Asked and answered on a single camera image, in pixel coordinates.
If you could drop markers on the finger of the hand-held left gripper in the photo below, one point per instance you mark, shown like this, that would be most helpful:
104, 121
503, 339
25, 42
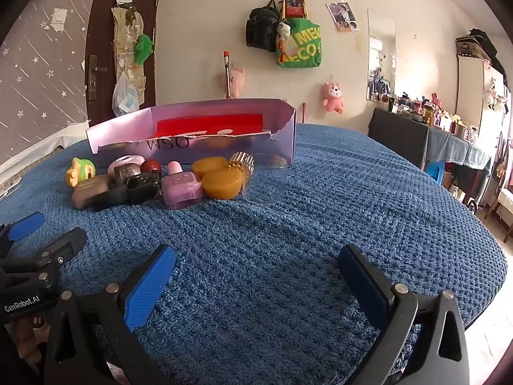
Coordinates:
60, 248
26, 224

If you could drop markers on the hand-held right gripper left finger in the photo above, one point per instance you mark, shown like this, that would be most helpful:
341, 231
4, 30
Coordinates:
148, 288

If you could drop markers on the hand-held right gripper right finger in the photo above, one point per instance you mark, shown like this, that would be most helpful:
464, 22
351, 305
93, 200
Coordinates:
364, 284

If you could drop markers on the brown oval case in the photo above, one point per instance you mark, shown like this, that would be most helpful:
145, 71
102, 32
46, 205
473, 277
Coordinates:
90, 192

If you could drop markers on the green yellow toy figure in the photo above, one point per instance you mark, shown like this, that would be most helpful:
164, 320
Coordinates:
82, 170

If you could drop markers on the black toy microphone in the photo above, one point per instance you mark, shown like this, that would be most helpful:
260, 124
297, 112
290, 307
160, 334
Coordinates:
142, 186

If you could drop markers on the pink square bottle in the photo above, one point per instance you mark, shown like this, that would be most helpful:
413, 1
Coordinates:
180, 190

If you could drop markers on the glitter bottle with red cap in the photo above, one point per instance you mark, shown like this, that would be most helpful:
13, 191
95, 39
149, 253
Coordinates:
150, 166

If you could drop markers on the orange oval soap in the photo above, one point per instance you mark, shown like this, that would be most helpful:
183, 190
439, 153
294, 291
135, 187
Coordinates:
210, 165
222, 184

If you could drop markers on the purple cardboard box red lining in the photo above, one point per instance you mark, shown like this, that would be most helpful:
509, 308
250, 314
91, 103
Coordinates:
120, 132

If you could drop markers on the clear plastic cup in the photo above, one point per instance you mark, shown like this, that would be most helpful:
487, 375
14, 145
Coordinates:
264, 186

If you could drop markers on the person's left hand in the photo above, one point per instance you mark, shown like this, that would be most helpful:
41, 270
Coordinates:
30, 345

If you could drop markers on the white cloth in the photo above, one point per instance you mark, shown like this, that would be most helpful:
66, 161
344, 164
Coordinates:
36, 148

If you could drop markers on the blue stool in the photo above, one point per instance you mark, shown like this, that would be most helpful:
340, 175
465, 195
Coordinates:
435, 171

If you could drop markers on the dresser with dark cloth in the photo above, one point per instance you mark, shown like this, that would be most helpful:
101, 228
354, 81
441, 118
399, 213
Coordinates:
400, 136

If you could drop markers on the white plastic bag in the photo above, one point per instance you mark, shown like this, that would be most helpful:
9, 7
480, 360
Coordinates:
124, 98

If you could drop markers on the white cushioned chair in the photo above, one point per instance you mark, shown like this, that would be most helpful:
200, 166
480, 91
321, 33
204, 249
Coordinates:
505, 204

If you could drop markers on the pink thin stick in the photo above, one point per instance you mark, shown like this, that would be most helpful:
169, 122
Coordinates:
304, 112

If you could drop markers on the row of cosmetic bottles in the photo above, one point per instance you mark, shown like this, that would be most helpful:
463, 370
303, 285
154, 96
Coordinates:
425, 110

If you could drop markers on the small pink plush toy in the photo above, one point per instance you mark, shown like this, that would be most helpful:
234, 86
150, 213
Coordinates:
332, 96

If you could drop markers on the dark brown door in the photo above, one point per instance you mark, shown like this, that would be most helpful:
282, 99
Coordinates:
102, 28

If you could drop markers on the green plush toy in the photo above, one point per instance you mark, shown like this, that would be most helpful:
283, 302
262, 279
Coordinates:
143, 48

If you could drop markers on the clear hanging organizer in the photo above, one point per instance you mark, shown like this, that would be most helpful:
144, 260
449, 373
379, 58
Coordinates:
121, 32

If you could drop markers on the white wardrobe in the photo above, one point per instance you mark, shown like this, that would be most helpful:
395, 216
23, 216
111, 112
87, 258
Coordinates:
471, 88

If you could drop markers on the large pink plush toy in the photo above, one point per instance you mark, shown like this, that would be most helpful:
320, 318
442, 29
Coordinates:
237, 80

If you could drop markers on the grey stick with orange tip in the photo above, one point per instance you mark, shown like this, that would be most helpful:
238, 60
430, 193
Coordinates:
227, 72

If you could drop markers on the green tote bag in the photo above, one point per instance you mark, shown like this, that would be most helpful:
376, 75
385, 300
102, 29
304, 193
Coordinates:
304, 50

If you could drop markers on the patterned storage case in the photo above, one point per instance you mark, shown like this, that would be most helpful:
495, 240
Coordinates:
469, 46

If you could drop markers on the black bag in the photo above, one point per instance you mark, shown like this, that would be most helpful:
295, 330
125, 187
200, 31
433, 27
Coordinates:
487, 42

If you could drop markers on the black backpack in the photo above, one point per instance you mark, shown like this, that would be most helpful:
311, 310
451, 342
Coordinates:
260, 28

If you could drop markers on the red printed card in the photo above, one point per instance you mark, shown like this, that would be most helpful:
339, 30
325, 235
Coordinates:
294, 6

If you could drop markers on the wall mirror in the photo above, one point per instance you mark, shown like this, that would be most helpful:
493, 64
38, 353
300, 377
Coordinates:
380, 56

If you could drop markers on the wall photo poster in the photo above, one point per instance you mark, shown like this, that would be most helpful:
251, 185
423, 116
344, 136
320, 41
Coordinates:
342, 16

